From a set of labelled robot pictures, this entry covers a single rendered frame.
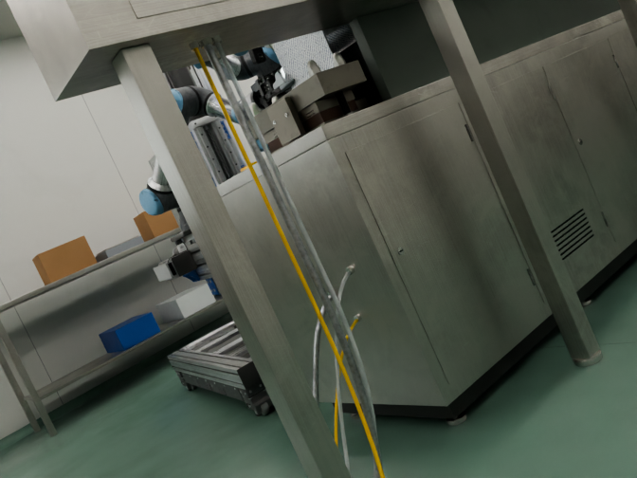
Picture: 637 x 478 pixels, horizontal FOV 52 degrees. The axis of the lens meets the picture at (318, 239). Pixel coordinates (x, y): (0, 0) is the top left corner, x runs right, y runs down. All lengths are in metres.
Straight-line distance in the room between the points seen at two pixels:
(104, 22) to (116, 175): 4.43
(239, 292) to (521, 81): 1.39
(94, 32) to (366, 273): 0.92
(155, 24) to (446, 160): 0.97
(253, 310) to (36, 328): 4.12
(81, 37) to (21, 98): 4.44
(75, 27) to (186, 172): 0.31
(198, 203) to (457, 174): 0.93
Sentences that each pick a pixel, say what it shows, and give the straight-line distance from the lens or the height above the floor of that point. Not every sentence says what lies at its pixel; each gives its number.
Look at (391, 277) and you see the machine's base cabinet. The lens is 1.68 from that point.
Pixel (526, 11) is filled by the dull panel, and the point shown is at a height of 1.01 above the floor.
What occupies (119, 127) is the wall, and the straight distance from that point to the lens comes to 5.79.
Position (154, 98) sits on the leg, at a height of 1.04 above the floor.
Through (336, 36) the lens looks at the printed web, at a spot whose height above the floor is 1.16.
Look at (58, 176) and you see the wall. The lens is 5.51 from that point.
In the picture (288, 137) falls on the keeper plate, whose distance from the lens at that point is 1.83.
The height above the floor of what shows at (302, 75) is 1.09.
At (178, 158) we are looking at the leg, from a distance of 1.23.
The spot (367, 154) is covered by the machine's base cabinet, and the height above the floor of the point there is 0.79.
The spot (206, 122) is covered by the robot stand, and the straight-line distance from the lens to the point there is 2.99.
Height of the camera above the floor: 0.77
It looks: 5 degrees down
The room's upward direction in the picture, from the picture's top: 25 degrees counter-clockwise
